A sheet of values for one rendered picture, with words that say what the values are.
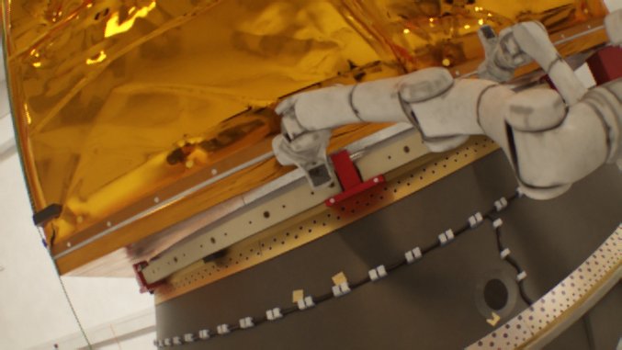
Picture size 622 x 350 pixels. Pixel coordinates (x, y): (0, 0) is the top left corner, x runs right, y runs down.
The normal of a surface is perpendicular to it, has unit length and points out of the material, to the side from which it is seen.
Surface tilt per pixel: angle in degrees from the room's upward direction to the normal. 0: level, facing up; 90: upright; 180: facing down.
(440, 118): 108
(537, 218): 62
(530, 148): 97
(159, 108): 88
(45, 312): 90
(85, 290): 90
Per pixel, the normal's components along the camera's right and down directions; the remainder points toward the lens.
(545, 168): -0.65, 0.47
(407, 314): -0.33, -0.46
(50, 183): -0.07, -0.07
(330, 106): -0.62, 0.25
